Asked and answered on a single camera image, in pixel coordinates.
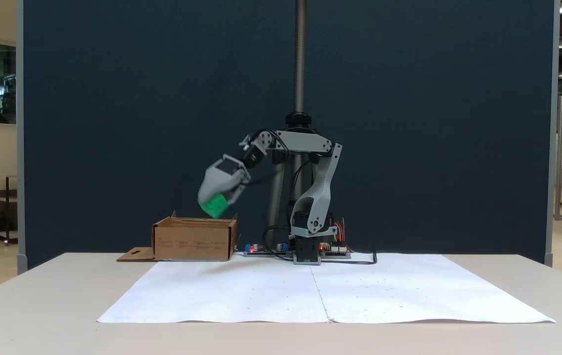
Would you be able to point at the framed wall window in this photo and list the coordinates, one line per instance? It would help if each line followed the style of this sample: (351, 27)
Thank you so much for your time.
(0, 81)

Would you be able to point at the dark blue partition panel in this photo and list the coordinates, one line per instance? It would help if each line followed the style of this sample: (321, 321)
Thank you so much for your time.
(137, 98)

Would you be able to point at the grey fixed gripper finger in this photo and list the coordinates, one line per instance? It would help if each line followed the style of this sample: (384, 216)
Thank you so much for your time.
(214, 183)

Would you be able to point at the white paper sheet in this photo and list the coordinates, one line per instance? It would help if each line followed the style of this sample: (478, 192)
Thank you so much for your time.
(409, 286)
(221, 291)

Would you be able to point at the green dice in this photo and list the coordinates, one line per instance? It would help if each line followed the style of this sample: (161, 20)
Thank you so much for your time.
(214, 206)

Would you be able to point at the brown cardboard box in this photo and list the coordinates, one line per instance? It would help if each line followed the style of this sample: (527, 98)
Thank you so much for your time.
(192, 241)

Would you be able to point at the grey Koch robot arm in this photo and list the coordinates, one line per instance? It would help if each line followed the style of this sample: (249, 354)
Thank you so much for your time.
(318, 197)

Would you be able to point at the threaded metal stand pole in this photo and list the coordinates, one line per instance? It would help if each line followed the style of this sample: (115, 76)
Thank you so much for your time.
(300, 54)

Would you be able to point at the black shelf cart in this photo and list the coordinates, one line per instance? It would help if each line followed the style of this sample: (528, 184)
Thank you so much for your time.
(2, 207)

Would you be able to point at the blue circuit board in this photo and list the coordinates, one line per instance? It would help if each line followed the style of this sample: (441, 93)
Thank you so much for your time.
(266, 249)

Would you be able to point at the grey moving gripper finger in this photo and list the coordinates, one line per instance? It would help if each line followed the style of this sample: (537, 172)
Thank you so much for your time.
(236, 193)

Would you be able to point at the grey stand leg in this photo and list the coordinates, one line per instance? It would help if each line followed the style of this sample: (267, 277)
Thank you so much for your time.
(275, 207)

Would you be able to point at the black stand knob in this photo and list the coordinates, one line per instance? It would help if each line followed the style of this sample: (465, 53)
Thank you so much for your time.
(299, 120)

